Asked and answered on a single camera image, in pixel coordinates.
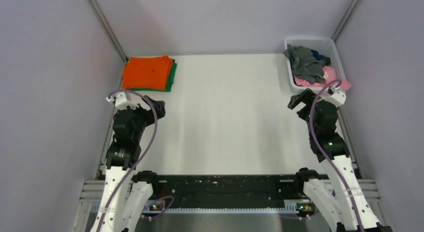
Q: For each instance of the folded green t-shirt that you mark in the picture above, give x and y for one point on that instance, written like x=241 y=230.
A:
x=169 y=82

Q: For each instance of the aluminium frame rail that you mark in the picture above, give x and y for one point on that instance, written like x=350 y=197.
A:
x=92 y=190

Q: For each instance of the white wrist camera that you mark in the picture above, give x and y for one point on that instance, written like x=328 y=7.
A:
x=122 y=100
x=336 y=96

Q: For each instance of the pink t-shirt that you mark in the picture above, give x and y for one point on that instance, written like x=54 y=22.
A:
x=316 y=81

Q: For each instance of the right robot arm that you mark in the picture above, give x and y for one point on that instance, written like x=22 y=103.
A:
x=345 y=208

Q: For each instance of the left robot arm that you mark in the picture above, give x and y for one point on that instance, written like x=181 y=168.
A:
x=126 y=191

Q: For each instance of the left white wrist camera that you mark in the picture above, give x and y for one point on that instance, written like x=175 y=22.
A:
x=122 y=100

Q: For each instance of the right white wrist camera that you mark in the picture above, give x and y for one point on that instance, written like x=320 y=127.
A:
x=336 y=96

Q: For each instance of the white slotted cable duct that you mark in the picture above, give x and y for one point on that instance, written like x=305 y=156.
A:
x=289 y=208

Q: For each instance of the navy blue t-shirt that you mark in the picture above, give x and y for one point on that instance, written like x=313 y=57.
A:
x=324 y=60

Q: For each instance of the grey t-shirt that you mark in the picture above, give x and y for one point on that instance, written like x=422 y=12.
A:
x=301 y=60

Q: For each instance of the folded orange t-shirt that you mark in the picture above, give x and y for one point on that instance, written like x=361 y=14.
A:
x=147 y=72

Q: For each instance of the white plastic basket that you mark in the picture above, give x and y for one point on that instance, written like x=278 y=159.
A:
x=324 y=46

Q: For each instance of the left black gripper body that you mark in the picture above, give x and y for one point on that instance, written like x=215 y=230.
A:
x=159 y=113

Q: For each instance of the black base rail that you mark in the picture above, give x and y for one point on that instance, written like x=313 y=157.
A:
x=228 y=191

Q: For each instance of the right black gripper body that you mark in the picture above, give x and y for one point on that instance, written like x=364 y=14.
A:
x=307 y=97

